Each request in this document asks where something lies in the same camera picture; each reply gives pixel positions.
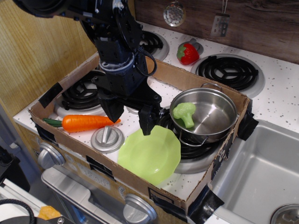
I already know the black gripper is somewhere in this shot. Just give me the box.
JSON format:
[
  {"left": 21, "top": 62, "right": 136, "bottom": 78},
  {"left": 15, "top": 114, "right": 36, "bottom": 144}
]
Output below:
[{"left": 91, "top": 52, "right": 162, "bottom": 136}]

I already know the green toy broccoli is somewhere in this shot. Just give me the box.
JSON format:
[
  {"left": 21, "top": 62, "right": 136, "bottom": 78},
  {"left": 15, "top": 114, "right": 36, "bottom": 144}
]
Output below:
[{"left": 173, "top": 102, "right": 196, "bottom": 128}]

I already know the stainless steel pot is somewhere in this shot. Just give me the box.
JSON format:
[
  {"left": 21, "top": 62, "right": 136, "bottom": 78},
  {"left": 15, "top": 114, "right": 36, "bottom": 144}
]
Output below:
[{"left": 170, "top": 83, "right": 238, "bottom": 146}]

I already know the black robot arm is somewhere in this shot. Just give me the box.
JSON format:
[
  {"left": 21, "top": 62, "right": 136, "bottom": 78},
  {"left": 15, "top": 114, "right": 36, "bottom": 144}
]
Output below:
[{"left": 15, "top": 0, "right": 162, "bottom": 135}]

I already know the silver front stove knob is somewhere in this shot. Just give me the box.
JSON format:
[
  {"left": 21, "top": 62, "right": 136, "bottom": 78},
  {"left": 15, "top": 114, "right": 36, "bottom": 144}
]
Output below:
[{"left": 91, "top": 126, "right": 124, "bottom": 154}]

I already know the silver stove knob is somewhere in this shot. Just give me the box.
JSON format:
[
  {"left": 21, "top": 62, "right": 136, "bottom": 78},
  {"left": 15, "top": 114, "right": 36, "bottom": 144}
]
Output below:
[
  {"left": 189, "top": 38, "right": 204, "bottom": 55},
  {"left": 91, "top": 126, "right": 124, "bottom": 154}
]

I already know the light green plastic plate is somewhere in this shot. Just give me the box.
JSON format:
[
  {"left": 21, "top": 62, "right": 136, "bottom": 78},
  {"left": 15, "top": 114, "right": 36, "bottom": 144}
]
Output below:
[{"left": 117, "top": 126, "right": 181, "bottom": 186}]

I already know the front left stove burner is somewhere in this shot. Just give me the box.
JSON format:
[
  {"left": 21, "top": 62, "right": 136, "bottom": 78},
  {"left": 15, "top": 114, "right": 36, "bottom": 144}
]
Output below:
[{"left": 54, "top": 72, "right": 106, "bottom": 118}]

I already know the stove burner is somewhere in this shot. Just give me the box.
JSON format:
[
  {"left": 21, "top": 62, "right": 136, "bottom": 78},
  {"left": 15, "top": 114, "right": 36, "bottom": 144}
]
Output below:
[
  {"left": 191, "top": 54, "right": 265, "bottom": 98},
  {"left": 140, "top": 31, "right": 170, "bottom": 61},
  {"left": 54, "top": 72, "right": 106, "bottom": 118},
  {"left": 157, "top": 106, "right": 223, "bottom": 174}
]

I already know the brown cardboard fence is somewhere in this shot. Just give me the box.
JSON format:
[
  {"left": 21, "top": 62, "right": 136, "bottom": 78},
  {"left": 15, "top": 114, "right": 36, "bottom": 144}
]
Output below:
[{"left": 28, "top": 53, "right": 259, "bottom": 224}]

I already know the orange toy carrot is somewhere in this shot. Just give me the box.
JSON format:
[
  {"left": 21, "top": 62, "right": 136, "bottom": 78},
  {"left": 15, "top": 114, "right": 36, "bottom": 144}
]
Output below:
[{"left": 43, "top": 115, "right": 121, "bottom": 133}]

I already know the back left stove burner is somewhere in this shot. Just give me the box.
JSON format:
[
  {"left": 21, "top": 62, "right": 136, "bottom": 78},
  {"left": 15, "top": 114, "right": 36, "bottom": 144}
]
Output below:
[{"left": 140, "top": 31, "right": 170, "bottom": 61}]

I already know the red toy strawberry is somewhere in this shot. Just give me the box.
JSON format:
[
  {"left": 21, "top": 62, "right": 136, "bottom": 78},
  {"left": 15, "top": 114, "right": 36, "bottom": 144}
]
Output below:
[{"left": 177, "top": 43, "right": 199, "bottom": 65}]

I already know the front right stove burner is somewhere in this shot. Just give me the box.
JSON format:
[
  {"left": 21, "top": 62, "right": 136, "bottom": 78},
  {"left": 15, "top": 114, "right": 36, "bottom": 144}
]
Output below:
[{"left": 157, "top": 106, "right": 223, "bottom": 174}]

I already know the silver left oven knob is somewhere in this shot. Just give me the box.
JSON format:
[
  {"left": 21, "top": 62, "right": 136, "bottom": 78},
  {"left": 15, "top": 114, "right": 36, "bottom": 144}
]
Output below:
[{"left": 37, "top": 142, "right": 65, "bottom": 169}]

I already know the silver oven knob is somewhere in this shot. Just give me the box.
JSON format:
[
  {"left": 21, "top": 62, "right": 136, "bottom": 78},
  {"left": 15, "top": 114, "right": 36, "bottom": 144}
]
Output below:
[
  {"left": 123, "top": 194, "right": 157, "bottom": 224},
  {"left": 37, "top": 142, "right": 65, "bottom": 169}
]

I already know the silver back stove knob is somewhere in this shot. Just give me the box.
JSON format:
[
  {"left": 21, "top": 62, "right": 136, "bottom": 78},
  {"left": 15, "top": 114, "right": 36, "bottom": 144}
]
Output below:
[{"left": 189, "top": 38, "right": 204, "bottom": 55}]

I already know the silver right oven knob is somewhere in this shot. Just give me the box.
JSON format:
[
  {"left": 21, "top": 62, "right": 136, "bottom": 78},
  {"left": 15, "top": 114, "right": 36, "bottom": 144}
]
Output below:
[{"left": 123, "top": 194, "right": 157, "bottom": 224}]

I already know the hanging silver strainer ladle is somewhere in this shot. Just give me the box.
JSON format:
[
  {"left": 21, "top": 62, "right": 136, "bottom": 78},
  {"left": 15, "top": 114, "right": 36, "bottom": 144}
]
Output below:
[{"left": 163, "top": 0, "right": 186, "bottom": 27}]

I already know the back right stove burner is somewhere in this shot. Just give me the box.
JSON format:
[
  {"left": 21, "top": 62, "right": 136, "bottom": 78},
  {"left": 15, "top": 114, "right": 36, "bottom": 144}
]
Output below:
[{"left": 191, "top": 54, "right": 265, "bottom": 98}]

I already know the hanging silver slotted spatula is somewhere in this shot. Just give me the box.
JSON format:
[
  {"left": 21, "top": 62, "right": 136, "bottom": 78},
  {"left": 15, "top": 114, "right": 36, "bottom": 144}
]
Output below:
[{"left": 210, "top": 0, "right": 230, "bottom": 37}]

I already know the yellow sponge piece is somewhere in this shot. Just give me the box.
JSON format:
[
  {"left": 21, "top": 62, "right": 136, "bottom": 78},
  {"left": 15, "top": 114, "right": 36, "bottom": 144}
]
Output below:
[{"left": 37, "top": 205, "right": 61, "bottom": 220}]

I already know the grey toy sink basin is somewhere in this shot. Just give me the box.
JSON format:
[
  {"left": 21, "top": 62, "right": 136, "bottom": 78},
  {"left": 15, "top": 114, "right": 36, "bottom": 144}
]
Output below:
[{"left": 209, "top": 120, "right": 299, "bottom": 224}]

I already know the silver sink drain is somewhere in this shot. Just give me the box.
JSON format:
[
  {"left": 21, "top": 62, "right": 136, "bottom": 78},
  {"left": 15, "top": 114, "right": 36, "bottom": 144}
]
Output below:
[{"left": 270, "top": 203, "right": 299, "bottom": 224}]

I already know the silver oven door handle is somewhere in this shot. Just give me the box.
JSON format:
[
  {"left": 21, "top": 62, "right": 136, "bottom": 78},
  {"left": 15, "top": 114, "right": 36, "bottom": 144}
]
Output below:
[{"left": 42, "top": 168, "right": 102, "bottom": 217}]

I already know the black cable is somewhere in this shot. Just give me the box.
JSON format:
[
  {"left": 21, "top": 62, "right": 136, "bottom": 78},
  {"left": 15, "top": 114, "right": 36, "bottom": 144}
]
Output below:
[{"left": 0, "top": 198, "right": 36, "bottom": 224}]

